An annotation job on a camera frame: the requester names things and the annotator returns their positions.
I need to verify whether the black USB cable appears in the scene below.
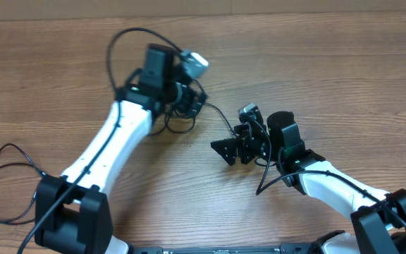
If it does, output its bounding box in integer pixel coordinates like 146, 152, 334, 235
148, 105, 197, 137
188, 79, 238, 137

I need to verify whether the black silver-tipped cable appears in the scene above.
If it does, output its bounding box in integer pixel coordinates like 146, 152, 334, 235
0, 143, 47, 226

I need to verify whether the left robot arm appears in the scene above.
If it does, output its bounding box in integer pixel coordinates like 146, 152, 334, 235
30, 44, 209, 254

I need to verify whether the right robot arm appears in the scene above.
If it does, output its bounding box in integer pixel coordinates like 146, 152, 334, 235
211, 109, 406, 253

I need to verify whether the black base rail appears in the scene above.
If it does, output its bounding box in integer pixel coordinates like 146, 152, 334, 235
130, 231, 366, 254

